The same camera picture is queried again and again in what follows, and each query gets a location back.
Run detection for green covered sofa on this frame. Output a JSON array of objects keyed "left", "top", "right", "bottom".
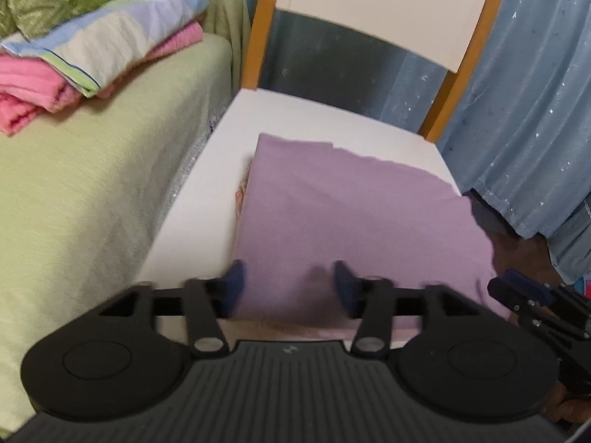
[{"left": 0, "top": 0, "right": 250, "bottom": 430}]

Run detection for person's right hand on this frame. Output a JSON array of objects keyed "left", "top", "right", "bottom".
[{"left": 549, "top": 381, "right": 591, "bottom": 425}]

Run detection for pastel patchwork quilt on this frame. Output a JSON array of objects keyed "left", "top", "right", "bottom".
[{"left": 0, "top": 0, "right": 209, "bottom": 99}]

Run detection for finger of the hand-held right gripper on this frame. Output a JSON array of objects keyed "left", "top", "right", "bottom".
[{"left": 487, "top": 269, "right": 555, "bottom": 312}]

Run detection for purple garment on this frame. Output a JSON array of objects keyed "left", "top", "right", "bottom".
[{"left": 233, "top": 133, "right": 511, "bottom": 333}]

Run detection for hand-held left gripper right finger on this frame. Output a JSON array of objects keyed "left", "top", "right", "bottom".
[{"left": 333, "top": 261, "right": 502, "bottom": 359}]

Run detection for wooden chair with white seat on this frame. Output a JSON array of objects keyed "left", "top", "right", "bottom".
[{"left": 143, "top": 0, "right": 513, "bottom": 349}]

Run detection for blue starry curtain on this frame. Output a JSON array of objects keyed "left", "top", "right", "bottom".
[{"left": 231, "top": 0, "right": 591, "bottom": 282}]

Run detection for pink folded blanket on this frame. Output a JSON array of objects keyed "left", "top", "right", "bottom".
[{"left": 0, "top": 22, "right": 205, "bottom": 137}]

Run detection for folded pale clothes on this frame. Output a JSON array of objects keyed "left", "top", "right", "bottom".
[{"left": 217, "top": 161, "right": 419, "bottom": 349}]

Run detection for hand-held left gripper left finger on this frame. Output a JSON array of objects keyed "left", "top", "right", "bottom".
[{"left": 99, "top": 259, "right": 247, "bottom": 358}]

